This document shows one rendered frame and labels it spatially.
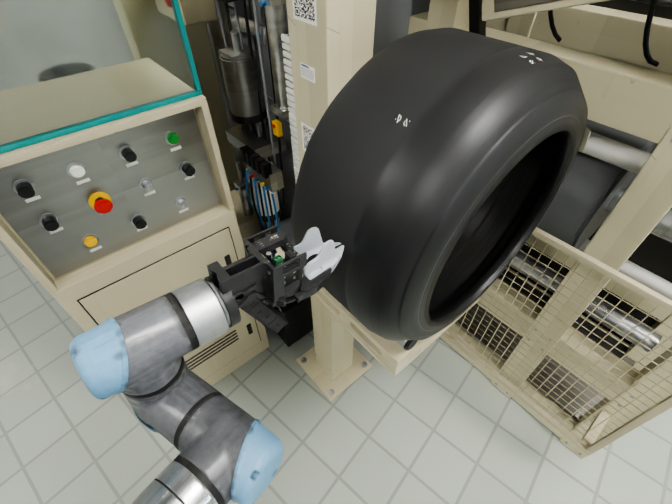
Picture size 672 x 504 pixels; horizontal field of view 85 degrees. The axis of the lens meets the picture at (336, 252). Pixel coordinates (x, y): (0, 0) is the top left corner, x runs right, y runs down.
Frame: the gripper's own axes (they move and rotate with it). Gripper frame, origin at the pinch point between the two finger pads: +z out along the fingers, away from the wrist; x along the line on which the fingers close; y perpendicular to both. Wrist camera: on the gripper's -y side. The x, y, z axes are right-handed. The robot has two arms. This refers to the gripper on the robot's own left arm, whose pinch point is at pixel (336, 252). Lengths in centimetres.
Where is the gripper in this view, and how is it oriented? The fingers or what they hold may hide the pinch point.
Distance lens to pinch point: 57.8
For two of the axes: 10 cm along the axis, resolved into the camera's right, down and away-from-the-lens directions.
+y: 0.8, -7.3, -6.8
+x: -6.5, -5.5, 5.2
